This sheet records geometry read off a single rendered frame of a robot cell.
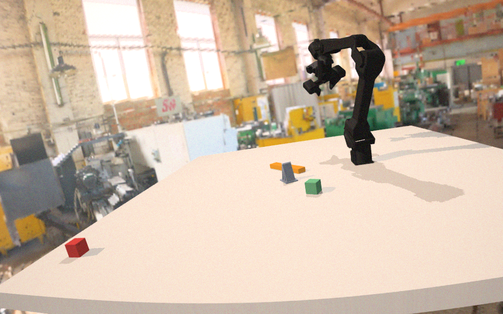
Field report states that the yellow bar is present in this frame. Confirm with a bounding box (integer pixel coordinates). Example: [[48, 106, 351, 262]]
[[270, 162, 306, 174]]

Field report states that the green cube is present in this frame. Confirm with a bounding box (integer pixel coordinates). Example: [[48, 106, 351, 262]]
[[305, 178, 322, 195]]

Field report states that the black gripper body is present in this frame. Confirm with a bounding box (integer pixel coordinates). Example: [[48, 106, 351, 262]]
[[303, 65, 346, 94]]

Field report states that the red cube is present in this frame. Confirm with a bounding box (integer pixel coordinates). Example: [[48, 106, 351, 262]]
[[65, 238, 89, 258]]

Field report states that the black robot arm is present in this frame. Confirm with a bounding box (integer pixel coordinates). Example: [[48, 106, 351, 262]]
[[306, 34, 386, 166]]

